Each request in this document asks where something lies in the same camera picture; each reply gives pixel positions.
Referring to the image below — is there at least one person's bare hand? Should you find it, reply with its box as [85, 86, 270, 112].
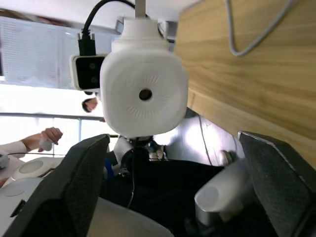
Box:
[38, 126, 64, 153]

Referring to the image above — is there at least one grey power cable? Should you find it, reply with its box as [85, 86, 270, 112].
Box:
[225, 0, 293, 57]

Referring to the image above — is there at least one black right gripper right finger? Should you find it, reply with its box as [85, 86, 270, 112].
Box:
[237, 130, 316, 237]

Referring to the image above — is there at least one grey metal railing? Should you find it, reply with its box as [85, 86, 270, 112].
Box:
[0, 112, 106, 122]

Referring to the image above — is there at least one small white handheld object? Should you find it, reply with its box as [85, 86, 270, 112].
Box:
[39, 139, 53, 152]

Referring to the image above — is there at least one white mosquito repellent heater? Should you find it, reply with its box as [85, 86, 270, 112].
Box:
[99, 18, 190, 138]

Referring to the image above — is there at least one person's dark-haired head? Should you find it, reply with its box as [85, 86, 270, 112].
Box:
[81, 97, 99, 114]

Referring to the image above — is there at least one black robot wrist cable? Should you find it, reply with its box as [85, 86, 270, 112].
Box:
[77, 0, 149, 56]

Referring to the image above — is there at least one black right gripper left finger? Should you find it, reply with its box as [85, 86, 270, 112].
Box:
[4, 134, 111, 237]

